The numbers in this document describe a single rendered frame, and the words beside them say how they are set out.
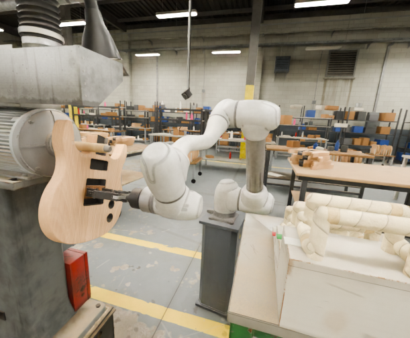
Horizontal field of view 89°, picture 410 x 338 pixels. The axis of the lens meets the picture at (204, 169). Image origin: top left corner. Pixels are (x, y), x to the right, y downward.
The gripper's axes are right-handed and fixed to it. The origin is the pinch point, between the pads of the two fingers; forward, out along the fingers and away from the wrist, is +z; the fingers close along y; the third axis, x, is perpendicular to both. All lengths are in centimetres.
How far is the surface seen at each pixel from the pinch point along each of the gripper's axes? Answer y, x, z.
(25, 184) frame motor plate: -8.4, 0.3, 23.5
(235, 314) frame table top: -15, -21, -56
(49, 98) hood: -24.3, 26.0, -2.2
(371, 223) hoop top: -22, 4, -79
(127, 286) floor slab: 92, -84, 37
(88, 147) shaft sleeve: -6.5, 15.7, -0.1
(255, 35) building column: 567, 487, -9
